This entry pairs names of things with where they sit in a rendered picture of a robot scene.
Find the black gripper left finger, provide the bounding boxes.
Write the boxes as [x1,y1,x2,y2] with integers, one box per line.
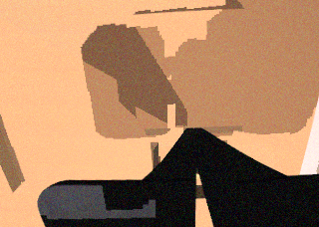
[37,128,197,227]

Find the tan square puzzle board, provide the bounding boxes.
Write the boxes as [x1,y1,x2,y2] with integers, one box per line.
[0,0,319,227]

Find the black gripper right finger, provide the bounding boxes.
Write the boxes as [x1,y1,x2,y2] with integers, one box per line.
[194,127,319,227]

